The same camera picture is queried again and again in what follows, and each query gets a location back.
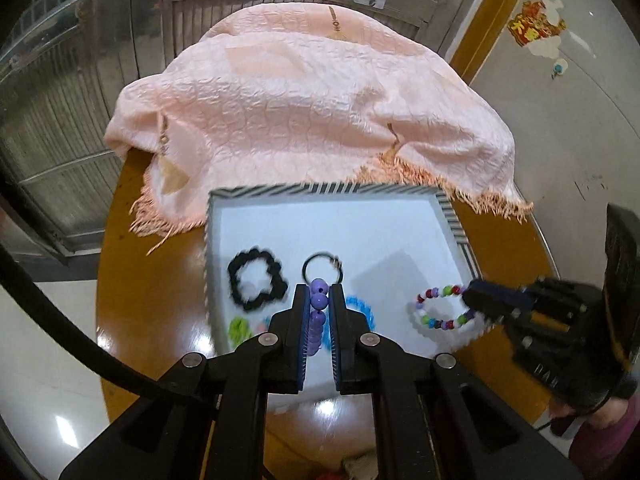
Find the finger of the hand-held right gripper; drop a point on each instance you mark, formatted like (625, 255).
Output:
(492, 312)
(500, 294)

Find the small wall hook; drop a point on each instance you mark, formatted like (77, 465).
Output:
(559, 67)

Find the wooden door frame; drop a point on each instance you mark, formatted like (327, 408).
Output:
(492, 15)

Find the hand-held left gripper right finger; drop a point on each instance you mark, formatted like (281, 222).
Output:
(336, 332)

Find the dark scrunchie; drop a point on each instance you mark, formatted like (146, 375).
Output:
(235, 265)

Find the pink fringed blanket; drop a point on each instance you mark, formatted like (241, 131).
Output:
(300, 110)

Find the striped cardboard tray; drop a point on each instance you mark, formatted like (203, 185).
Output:
(390, 230)

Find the person's right forearm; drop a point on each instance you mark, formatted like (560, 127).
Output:
(610, 445)

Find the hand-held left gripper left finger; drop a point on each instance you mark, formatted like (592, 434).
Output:
(301, 332)

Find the red and gold wall decoration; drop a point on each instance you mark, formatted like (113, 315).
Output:
(535, 27)

